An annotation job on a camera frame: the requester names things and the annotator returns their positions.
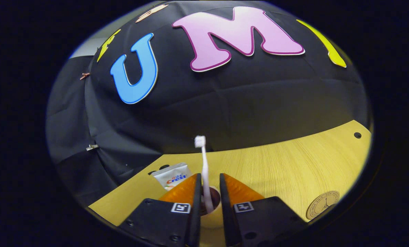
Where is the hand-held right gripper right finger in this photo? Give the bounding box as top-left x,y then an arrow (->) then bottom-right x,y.
219,173 -> 309,247

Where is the round cork coaster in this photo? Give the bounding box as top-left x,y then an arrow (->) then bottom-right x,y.
306,191 -> 340,220

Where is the white toothpaste tube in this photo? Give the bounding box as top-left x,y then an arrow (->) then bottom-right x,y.
151,163 -> 193,191

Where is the beige cup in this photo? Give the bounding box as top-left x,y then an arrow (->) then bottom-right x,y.
199,186 -> 222,228

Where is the white toothbrush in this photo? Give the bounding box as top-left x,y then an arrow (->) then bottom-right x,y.
194,136 -> 214,214

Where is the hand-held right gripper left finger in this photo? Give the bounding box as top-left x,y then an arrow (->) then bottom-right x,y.
118,173 -> 202,247

